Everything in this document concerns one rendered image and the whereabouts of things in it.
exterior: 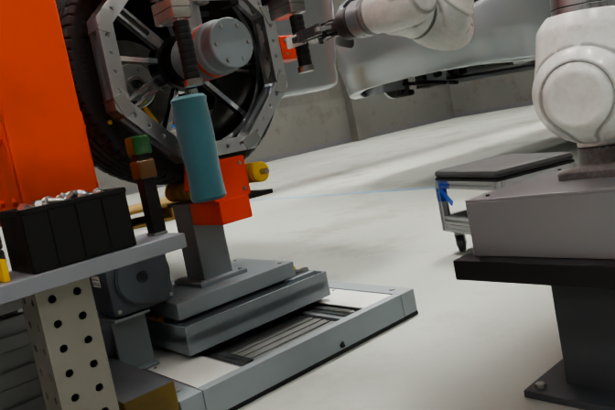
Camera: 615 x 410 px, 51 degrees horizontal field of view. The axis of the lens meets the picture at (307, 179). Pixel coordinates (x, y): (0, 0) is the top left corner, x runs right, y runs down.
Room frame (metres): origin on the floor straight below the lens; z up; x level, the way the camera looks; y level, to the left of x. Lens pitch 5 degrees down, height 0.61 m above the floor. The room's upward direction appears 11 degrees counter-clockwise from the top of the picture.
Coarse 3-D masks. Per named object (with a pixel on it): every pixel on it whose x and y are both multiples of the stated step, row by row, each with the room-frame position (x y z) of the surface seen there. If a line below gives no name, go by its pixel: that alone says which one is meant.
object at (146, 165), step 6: (132, 162) 1.33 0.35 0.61; (138, 162) 1.31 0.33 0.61; (144, 162) 1.31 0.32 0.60; (150, 162) 1.32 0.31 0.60; (132, 168) 1.33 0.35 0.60; (138, 168) 1.31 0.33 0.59; (144, 168) 1.31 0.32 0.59; (150, 168) 1.32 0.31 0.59; (132, 174) 1.33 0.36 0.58; (138, 174) 1.31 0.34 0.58; (144, 174) 1.31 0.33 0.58; (150, 174) 1.32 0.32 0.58; (156, 174) 1.33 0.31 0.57
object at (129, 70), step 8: (120, 40) 2.16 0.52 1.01; (120, 48) 2.16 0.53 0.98; (128, 48) 2.18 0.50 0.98; (136, 48) 2.20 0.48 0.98; (144, 48) 2.21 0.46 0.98; (136, 56) 2.19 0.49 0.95; (144, 56) 2.21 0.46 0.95; (128, 64) 2.12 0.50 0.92; (136, 64) 2.14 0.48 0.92; (128, 72) 2.12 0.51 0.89; (136, 72) 2.14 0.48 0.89; (144, 72) 2.15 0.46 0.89; (144, 80) 2.15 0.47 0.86; (152, 96) 2.16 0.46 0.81; (160, 96) 2.23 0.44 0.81; (168, 96) 2.25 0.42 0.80; (144, 104) 2.14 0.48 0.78; (152, 104) 2.21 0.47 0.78; (160, 104) 2.22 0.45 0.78; (152, 112) 2.20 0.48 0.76; (160, 112) 2.22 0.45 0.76; (160, 120) 2.22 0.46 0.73
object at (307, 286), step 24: (264, 288) 1.85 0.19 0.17; (288, 288) 1.82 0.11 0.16; (312, 288) 1.88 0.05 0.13; (216, 312) 1.72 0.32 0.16; (240, 312) 1.71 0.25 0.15; (264, 312) 1.76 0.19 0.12; (288, 312) 1.81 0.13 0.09; (168, 336) 1.68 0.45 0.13; (192, 336) 1.61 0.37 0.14; (216, 336) 1.65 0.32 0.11
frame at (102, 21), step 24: (120, 0) 1.59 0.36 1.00; (240, 0) 1.87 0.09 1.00; (96, 24) 1.55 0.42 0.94; (264, 24) 1.87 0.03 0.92; (96, 48) 1.58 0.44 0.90; (264, 48) 1.91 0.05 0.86; (120, 72) 1.56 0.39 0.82; (264, 72) 1.90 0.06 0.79; (120, 96) 1.55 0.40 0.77; (264, 96) 1.88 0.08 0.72; (120, 120) 1.59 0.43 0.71; (144, 120) 1.59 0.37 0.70; (264, 120) 1.82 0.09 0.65; (168, 144) 1.62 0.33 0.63; (216, 144) 1.71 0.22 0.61; (240, 144) 1.78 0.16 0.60
